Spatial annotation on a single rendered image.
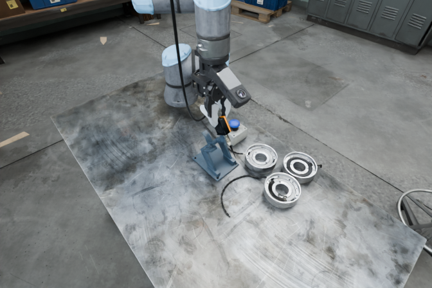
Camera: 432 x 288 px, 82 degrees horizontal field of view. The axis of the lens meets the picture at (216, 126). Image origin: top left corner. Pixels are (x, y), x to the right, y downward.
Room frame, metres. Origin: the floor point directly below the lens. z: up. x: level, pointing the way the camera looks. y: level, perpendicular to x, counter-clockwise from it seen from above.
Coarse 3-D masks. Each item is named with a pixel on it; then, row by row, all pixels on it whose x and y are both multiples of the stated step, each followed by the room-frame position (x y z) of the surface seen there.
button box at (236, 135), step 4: (240, 124) 0.68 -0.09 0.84; (232, 128) 0.66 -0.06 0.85; (236, 128) 0.66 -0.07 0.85; (240, 128) 0.66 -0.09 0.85; (244, 128) 0.66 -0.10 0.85; (232, 132) 0.64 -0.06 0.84; (236, 132) 0.64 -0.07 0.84; (240, 132) 0.64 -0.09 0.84; (244, 132) 0.65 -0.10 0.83; (232, 136) 0.62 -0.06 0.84; (236, 136) 0.62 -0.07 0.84; (240, 136) 0.64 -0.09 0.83; (244, 136) 0.65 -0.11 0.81; (232, 140) 0.62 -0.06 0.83; (236, 140) 0.62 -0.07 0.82; (240, 140) 0.64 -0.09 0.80; (232, 144) 0.62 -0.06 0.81
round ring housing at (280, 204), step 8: (272, 176) 0.46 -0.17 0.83; (280, 176) 0.46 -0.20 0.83; (288, 176) 0.46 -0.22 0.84; (264, 184) 0.42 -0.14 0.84; (280, 184) 0.43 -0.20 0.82; (288, 184) 0.43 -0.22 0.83; (296, 184) 0.43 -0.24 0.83; (264, 192) 0.41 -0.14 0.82; (288, 192) 0.40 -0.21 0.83; (296, 192) 0.40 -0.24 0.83; (272, 200) 0.38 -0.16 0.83; (296, 200) 0.37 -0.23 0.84
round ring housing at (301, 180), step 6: (288, 156) 0.54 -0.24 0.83; (294, 156) 0.54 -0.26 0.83; (306, 156) 0.54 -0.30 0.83; (294, 162) 0.52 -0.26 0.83; (300, 162) 0.52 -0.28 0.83; (312, 162) 0.51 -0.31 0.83; (282, 168) 0.50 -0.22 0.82; (306, 168) 0.49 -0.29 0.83; (312, 168) 0.49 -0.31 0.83; (312, 174) 0.46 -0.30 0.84; (300, 180) 0.45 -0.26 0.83; (306, 180) 0.45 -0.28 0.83
